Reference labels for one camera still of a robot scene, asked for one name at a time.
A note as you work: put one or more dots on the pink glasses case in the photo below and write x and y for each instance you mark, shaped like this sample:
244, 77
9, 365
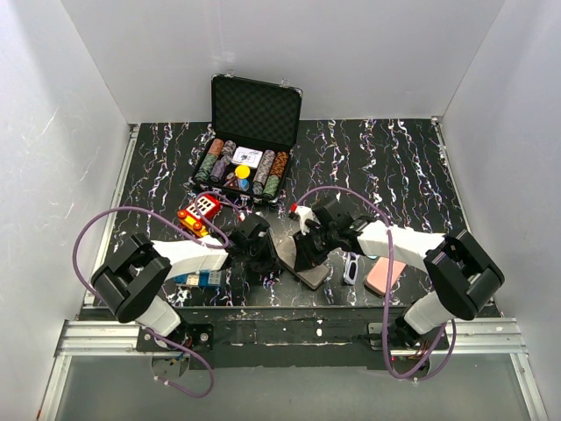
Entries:
376, 280

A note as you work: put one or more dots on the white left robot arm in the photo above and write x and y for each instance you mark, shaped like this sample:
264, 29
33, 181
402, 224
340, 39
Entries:
129, 281

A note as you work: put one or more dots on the yellow dealer button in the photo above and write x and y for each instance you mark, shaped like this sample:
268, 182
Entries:
242, 171

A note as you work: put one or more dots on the white card deck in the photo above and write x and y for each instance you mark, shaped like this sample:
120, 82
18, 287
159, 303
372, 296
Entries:
247, 156

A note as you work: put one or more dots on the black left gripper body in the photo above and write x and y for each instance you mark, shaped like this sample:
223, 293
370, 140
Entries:
255, 252

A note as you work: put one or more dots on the red yellow toy bus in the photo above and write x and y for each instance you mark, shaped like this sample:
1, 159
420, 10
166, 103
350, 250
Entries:
191, 216

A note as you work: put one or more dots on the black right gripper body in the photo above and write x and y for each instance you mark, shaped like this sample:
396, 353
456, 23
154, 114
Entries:
328, 234

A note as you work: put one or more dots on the blue grey brick block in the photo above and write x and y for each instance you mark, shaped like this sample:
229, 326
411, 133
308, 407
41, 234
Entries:
200, 280

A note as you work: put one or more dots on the white frame sunglasses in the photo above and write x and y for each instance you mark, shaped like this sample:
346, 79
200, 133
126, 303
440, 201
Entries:
351, 268

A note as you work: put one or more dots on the black poker chip case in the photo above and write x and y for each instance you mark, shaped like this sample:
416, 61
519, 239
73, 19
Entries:
254, 115

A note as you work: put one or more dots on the grey glasses case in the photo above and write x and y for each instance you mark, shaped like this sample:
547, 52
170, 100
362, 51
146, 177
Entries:
285, 248

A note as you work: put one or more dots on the aluminium front rail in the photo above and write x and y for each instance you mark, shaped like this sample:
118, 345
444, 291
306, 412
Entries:
276, 364

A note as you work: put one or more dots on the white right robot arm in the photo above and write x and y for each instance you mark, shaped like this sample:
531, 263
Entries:
463, 276

